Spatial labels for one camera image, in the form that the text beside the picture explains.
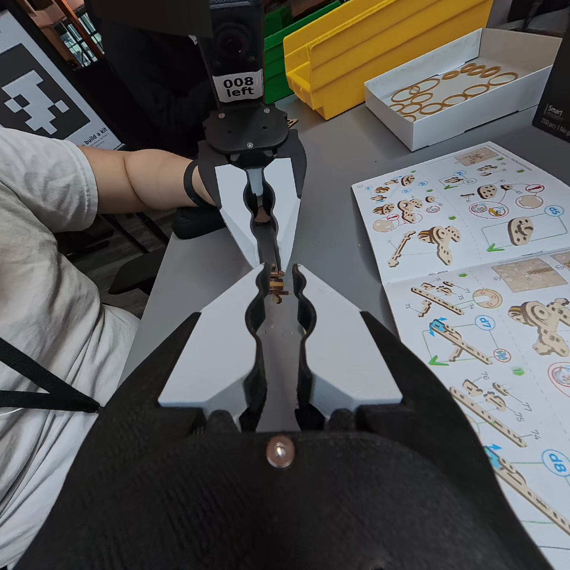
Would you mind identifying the grey desk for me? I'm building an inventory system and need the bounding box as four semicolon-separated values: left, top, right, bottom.
119;87;570;388

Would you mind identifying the black shoulder strap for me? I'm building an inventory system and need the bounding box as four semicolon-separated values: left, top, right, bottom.
0;336;101;415

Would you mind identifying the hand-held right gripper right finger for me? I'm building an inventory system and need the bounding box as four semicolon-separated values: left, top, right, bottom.
292;264;403;421

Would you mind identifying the black model kit box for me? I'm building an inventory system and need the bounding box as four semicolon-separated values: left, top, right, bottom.
532;42;570;144

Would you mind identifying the assembly instruction booklet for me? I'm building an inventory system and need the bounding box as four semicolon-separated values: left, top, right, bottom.
352;142;570;553

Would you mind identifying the person's left forearm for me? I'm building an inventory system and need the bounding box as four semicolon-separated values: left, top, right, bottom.
78;145;214;213

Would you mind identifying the black and white marker sign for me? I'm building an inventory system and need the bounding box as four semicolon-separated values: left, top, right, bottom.
0;9;124;152

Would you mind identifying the white cardboard tray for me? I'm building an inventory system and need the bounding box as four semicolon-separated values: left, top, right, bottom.
364;28;563;152

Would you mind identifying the person in white shirt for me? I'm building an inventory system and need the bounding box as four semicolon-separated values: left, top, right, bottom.
0;127;140;570

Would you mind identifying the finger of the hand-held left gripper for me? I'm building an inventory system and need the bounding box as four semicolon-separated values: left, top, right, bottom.
215;164;269;269
263;158;300;269

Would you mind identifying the small wooden hub part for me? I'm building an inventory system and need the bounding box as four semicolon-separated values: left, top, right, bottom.
268;265;286;306

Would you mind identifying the green plastic bin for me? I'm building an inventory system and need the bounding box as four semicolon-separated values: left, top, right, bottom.
264;0;341;102

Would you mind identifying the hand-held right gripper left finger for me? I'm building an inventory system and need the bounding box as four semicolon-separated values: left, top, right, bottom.
158;263;269;433

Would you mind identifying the yellow plastic bin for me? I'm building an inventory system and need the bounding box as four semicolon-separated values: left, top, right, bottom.
284;0;494;121

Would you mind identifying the pile of wooden rings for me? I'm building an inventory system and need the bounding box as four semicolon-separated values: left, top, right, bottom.
388;62;520;122

